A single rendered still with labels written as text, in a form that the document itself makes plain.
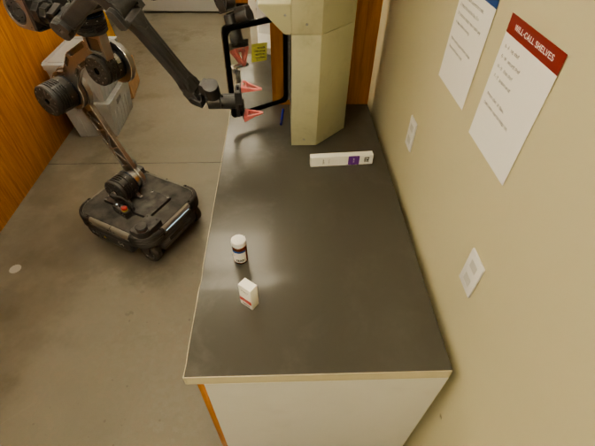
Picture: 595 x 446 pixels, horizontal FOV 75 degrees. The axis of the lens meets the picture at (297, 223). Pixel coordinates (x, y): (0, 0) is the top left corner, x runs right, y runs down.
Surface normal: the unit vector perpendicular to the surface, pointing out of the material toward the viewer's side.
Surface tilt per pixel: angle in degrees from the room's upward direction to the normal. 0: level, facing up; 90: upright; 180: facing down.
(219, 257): 0
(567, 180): 90
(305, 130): 90
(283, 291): 0
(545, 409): 90
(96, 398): 0
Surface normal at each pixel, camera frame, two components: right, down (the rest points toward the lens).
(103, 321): 0.01, -0.70
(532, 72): -1.00, 0.01
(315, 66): 0.04, 0.71
